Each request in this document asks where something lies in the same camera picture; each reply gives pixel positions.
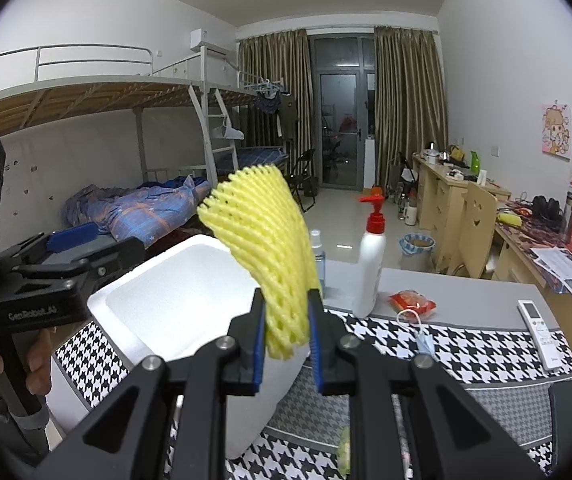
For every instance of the light wooden desk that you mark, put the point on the light wooden desk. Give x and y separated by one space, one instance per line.
441 195

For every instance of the black phone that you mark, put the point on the black phone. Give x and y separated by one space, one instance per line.
566 410

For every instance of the houndstooth tablecloth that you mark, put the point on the houndstooth tablecloth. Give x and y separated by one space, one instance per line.
486 355

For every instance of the red snack packet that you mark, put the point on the red snack packet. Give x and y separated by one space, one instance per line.
412 304

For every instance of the group of floor bottles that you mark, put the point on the group of floor bottles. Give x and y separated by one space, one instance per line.
406 205

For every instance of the white foam box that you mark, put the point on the white foam box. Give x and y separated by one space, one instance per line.
175 300

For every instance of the metal bunk bed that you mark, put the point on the metal bunk bed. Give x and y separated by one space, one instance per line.
90 95

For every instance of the blue spray bottle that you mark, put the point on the blue spray bottle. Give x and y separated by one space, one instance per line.
320 266

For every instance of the black folding chair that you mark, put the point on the black folding chair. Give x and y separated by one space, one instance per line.
302 180

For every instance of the white air conditioner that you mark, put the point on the white air conditioner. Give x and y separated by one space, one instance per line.
205 40

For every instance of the yellow soft toy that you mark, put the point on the yellow soft toy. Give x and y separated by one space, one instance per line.
510 219

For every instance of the green bottle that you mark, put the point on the green bottle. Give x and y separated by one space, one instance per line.
476 164

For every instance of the cluttered wooden desk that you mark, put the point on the cluttered wooden desk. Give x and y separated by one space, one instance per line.
526 270

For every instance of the light blue face mask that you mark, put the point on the light blue face mask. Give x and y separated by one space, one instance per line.
425 345

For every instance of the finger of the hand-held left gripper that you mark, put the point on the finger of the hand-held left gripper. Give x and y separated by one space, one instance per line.
70 239
115 255

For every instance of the white clothes hanger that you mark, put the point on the white clothes hanger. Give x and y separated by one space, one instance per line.
225 131

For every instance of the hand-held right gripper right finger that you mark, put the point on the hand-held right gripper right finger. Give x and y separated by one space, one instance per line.
316 340

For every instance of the yellow foam fruit net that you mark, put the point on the yellow foam fruit net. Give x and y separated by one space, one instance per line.
261 240

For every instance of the white paper sheets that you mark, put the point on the white paper sheets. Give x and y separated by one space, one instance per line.
563 267

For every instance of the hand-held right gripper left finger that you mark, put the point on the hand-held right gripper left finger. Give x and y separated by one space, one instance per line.
260 340

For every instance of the dark hanging clothes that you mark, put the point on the dark hanging clothes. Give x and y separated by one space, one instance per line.
267 102

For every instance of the black headphones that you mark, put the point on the black headphones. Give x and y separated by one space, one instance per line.
546 209

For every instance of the white remote control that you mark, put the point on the white remote control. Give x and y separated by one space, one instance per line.
540 335

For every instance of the blue checked blanket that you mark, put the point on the blue checked blanket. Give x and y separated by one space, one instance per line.
135 210

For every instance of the person's left hand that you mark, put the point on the person's left hand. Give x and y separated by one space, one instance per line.
39 365

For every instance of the wooden smiley chair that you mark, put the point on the wooden smiley chair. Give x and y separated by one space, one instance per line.
478 220

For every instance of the glass balcony door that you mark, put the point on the glass balcony door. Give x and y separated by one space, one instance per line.
341 110

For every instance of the blue lined trash bin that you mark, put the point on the blue lined trash bin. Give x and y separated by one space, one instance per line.
417 252

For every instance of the white red pump bottle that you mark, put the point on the white red pump bottle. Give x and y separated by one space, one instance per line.
370 270

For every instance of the pink cartoon wall poster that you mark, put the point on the pink cartoon wall poster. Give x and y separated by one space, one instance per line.
556 130

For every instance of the brown curtain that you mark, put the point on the brown curtain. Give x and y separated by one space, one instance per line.
411 110
276 70

